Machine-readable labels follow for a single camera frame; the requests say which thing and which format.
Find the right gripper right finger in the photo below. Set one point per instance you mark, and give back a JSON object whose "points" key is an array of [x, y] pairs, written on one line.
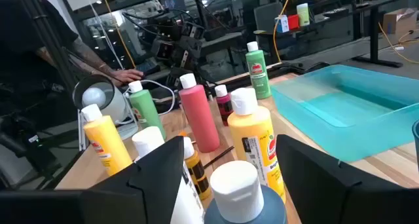
{"points": [[311, 178]]}

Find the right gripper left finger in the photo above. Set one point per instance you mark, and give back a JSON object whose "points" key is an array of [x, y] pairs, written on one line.
{"points": [[160, 171]]}

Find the large white paint bottle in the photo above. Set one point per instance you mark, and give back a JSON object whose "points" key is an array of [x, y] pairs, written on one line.
{"points": [[147, 140]]}

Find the small ochre yellow paint bottle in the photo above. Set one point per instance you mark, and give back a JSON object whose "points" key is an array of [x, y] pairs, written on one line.
{"points": [[196, 171]]}

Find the large green paint bottle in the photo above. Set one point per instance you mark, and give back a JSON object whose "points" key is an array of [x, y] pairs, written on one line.
{"points": [[258, 76], [145, 109]]}

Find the large coral pink paint bottle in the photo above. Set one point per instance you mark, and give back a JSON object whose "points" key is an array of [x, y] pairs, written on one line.
{"points": [[199, 119]]}

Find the dark slate blue paint bottle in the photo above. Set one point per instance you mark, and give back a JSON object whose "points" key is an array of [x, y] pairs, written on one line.
{"points": [[239, 191]]}

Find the small magenta paint bottle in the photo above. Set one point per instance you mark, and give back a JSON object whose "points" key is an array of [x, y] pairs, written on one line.
{"points": [[224, 106]]}

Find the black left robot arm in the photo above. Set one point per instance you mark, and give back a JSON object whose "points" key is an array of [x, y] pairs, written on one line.
{"points": [[170, 30]]}

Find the black keyboard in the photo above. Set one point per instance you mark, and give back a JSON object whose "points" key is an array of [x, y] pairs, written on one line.
{"points": [[147, 67]]}

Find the person's hand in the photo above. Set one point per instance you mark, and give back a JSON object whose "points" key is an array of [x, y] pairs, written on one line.
{"points": [[127, 76]]}

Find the long black paintbrush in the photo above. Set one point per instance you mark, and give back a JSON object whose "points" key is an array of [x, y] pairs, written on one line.
{"points": [[219, 156]]}

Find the teal translucent plastic bin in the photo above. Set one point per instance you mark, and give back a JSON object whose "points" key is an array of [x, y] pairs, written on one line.
{"points": [[343, 119]]}

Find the white desk lamp black rim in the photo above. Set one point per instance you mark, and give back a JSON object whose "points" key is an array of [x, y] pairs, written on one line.
{"points": [[98, 93]]}

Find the black stand pole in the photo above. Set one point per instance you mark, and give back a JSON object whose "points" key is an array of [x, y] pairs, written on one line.
{"points": [[46, 30]]}

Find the blue white box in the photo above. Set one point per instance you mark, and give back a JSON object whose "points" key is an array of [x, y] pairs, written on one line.
{"points": [[282, 23]]}

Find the red box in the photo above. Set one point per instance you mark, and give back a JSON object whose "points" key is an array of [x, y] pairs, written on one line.
{"points": [[293, 22]]}

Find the green white canister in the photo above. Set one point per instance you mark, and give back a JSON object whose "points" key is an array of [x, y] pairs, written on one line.
{"points": [[303, 14]]}

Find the person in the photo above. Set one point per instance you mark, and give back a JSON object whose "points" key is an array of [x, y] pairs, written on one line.
{"points": [[19, 37]]}

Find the black background desk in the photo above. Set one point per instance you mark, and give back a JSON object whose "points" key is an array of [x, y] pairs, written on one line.
{"points": [[373, 30]]}

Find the brown cardboard box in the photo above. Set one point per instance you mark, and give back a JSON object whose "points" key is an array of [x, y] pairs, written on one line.
{"points": [[401, 21]]}

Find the black aluminium table frame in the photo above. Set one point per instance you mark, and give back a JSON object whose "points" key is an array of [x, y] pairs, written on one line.
{"points": [[235, 81]]}

